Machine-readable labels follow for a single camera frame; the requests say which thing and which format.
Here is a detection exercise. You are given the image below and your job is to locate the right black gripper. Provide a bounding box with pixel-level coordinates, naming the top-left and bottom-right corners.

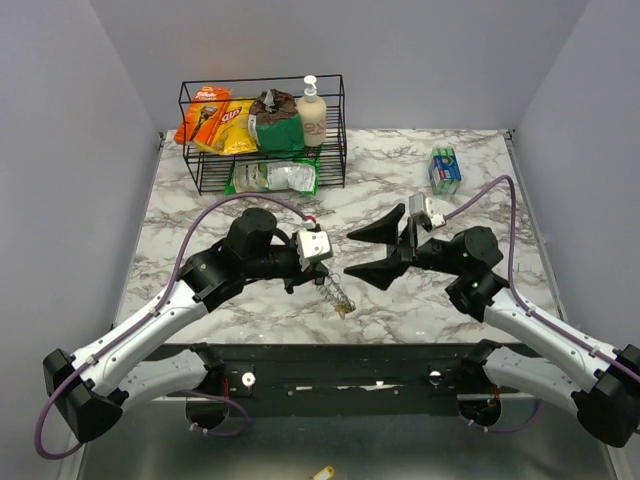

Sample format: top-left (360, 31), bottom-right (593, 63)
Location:
top-left (344, 201), bottom-right (466, 290)

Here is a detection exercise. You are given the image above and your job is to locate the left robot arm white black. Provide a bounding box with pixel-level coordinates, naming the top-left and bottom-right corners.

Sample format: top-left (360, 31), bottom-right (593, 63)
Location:
top-left (43, 208), bottom-right (333, 443)

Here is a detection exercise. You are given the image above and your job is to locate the yellow key tag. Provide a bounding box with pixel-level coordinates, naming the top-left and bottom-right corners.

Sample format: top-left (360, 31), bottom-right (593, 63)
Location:
top-left (335, 304), bottom-right (349, 320)

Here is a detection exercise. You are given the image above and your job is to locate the green white snack bag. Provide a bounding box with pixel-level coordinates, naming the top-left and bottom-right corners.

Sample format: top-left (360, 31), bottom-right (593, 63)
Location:
top-left (223, 150), bottom-right (321, 195)

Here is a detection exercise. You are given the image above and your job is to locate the blue green sponge pack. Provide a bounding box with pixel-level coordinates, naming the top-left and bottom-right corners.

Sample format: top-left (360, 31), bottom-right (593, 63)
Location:
top-left (428, 147), bottom-right (462, 195)

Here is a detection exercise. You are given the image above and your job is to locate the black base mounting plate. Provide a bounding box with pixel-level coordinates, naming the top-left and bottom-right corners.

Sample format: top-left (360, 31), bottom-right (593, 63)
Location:
top-left (149, 337), bottom-right (546, 419)

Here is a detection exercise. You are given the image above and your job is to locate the green brown bag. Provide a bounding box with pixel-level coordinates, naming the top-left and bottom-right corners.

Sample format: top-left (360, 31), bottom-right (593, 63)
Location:
top-left (248, 89), bottom-right (305, 157)

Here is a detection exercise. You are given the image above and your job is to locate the cream soap pump bottle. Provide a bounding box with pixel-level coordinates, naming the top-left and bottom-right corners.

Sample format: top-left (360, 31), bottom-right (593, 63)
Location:
top-left (296, 75), bottom-right (327, 147)

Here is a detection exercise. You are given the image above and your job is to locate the yellow chips bag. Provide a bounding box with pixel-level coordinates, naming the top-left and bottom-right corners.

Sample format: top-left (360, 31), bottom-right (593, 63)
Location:
top-left (193, 99), bottom-right (258, 156)

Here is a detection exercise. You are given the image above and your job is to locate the orange razor package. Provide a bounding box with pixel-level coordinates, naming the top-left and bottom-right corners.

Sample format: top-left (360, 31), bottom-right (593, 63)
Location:
top-left (174, 85), bottom-right (232, 151)

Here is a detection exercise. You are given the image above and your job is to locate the yellow tag on floor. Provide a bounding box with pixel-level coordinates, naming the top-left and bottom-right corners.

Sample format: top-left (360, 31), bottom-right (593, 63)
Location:
top-left (311, 466), bottom-right (335, 480)

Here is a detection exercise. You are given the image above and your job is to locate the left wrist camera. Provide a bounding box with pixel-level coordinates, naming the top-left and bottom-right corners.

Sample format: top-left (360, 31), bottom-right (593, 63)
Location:
top-left (294, 218), bottom-right (333, 270)

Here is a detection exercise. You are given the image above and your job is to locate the black wire rack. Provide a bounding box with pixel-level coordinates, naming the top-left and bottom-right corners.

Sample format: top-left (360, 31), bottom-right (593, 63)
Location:
top-left (174, 74), bottom-right (347, 195)

